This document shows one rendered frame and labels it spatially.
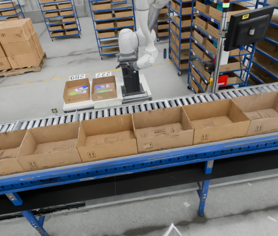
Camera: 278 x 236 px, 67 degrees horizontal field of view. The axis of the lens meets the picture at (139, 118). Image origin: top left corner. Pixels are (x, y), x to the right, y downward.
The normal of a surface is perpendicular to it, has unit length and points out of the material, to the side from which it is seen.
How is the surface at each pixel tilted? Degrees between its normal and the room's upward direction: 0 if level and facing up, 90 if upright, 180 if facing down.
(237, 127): 90
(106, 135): 0
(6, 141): 89
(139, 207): 0
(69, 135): 89
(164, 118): 89
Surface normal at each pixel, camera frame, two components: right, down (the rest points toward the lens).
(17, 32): 0.18, 0.60
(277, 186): -0.09, -0.79
